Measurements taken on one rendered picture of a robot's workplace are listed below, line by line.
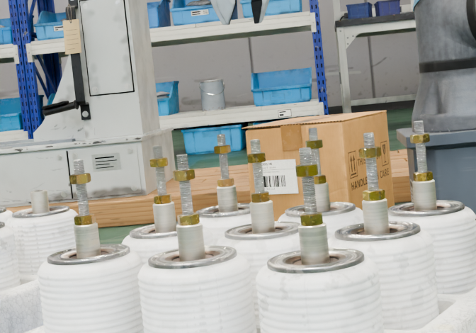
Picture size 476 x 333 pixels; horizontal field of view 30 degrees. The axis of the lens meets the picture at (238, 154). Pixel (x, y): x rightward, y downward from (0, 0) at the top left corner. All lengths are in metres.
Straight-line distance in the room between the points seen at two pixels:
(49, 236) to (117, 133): 1.73
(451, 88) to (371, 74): 7.82
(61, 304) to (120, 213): 1.96
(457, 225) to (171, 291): 0.30
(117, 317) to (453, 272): 0.32
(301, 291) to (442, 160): 0.64
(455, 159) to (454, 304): 0.47
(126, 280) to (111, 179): 2.03
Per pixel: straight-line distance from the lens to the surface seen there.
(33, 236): 1.17
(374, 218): 0.79
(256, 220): 0.85
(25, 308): 1.09
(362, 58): 9.09
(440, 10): 1.29
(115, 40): 2.87
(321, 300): 0.66
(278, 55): 9.10
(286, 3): 5.40
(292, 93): 5.40
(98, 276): 0.79
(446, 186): 1.27
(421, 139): 0.89
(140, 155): 2.81
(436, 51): 1.29
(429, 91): 1.30
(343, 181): 1.89
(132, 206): 2.75
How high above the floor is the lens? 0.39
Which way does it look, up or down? 4 degrees down
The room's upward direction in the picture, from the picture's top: 6 degrees counter-clockwise
